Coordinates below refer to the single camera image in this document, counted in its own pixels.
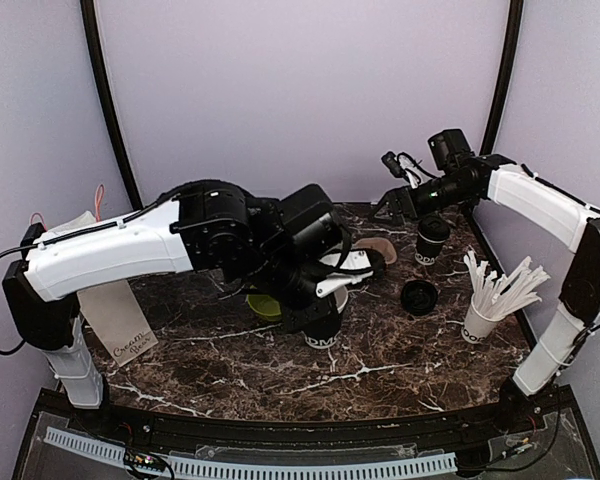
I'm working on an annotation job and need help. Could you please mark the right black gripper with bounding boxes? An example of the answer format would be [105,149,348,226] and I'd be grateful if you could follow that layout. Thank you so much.
[368,173,475,226]

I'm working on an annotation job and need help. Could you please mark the black paper coffee cup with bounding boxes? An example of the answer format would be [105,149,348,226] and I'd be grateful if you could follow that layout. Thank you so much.
[415,215,451,266]

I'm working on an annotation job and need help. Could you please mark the stack of black lids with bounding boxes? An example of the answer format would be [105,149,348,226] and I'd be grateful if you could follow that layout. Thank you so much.
[400,280,438,316]

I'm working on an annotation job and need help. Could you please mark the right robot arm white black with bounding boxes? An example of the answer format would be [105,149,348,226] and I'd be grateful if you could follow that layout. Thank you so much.
[374,129,600,397]

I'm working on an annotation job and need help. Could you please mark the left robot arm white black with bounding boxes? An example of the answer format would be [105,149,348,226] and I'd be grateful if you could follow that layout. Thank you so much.
[2,180,353,436]

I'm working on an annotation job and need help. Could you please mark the cardboard cup carrier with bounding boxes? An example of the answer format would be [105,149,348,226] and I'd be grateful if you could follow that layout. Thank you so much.
[354,237,398,272]

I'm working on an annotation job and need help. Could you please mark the green bowl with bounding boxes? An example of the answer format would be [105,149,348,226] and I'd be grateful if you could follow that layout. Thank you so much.
[247,294,282,322]

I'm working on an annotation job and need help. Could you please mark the bundle of wrapped straws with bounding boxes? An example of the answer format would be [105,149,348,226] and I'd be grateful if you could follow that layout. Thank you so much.
[463,249,550,321]

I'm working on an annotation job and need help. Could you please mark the white cup holding straws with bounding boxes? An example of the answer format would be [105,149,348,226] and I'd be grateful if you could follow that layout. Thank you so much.
[461,296,501,344]

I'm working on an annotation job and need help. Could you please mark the kraft paper bag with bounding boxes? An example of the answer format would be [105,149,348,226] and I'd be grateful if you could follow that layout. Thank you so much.
[29,184,160,366]

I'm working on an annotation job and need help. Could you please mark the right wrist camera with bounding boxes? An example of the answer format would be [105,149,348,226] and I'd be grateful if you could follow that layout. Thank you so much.
[381,151,422,189]

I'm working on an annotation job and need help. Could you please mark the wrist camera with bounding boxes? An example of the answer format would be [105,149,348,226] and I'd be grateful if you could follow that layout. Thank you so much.
[315,250,373,298]
[381,151,422,189]

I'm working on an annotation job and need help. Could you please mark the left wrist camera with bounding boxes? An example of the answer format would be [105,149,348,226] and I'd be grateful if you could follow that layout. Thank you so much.
[315,250,373,298]

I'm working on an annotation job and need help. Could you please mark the right black frame post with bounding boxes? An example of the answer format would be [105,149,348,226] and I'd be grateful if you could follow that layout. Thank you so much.
[480,0,524,155]

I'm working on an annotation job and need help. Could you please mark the black frame post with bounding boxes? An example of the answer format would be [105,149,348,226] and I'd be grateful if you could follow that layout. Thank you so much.
[79,0,143,210]
[480,0,524,155]

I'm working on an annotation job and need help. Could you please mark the black front rail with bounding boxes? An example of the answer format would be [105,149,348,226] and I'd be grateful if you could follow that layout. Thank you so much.
[58,399,547,451]

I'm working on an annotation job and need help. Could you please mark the white cable duct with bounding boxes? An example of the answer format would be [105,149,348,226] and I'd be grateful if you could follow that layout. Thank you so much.
[44,427,457,479]

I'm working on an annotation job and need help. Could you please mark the left black frame post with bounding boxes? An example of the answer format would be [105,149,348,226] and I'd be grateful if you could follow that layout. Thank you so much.
[79,0,143,210]

